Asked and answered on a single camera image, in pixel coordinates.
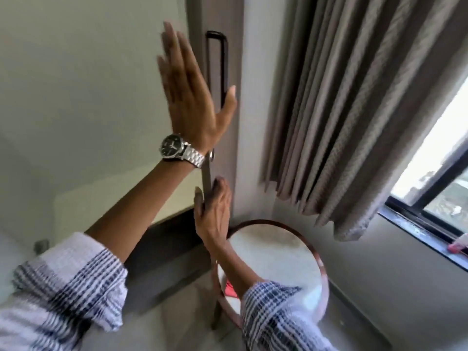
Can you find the round wooden rim side table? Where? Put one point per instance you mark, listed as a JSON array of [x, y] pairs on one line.
[[278, 255]]

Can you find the small red object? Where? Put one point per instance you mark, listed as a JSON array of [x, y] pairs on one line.
[[230, 289]]

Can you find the person's left hand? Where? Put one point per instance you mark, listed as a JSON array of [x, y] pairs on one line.
[[190, 102]]

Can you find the silver wristwatch with black face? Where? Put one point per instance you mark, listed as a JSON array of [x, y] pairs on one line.
[[173, 146]]

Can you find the pink object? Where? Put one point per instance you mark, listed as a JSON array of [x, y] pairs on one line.
[[459, 246]]

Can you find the person's left thumb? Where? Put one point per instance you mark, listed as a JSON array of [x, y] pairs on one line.
[[227, 102]]

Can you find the person's right hand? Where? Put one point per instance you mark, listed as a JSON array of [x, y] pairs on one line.
[[214, 219]]

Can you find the person's right forearm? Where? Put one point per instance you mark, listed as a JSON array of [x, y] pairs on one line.
[[234, 270]]

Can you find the dark brown wooden panel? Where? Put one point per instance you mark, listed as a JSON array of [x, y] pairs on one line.
[[164, 259]]

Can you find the black framed window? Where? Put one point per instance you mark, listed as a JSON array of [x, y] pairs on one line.
[[431, 186]]

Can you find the grey wardrobe door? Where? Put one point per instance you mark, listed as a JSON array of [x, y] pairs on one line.
[[234, 51]]

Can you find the grey wall socket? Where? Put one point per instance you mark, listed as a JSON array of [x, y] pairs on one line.
[[41, 246]]

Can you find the white blue striped shirt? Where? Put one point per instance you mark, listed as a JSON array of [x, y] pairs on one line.
[[62, 288]]

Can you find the person's right thumb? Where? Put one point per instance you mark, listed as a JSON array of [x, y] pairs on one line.
[[198, 208]]

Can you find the person's left forearm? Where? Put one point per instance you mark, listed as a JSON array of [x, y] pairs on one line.
[[146, 208]]

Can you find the grey pleated curtain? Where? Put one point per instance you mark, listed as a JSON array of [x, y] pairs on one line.
[[347, 105]]

